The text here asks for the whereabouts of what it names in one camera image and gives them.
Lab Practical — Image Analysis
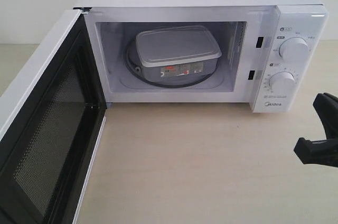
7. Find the lower white timer knob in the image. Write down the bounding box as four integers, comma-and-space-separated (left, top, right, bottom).
268, 71, 295, 92

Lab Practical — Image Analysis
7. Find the upper white power knob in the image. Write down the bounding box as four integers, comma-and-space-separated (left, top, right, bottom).
279, 37, 309, 61

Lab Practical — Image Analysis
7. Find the white microwave door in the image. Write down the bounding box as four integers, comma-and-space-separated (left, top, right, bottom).
1, 8, 107, 223

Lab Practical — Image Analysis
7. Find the white lidded plastic container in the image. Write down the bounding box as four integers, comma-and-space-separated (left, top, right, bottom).
135, 25, 222, 83

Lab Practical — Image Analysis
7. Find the white Midea microwave oven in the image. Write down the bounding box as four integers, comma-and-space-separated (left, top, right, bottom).
75, 0, 328, 113

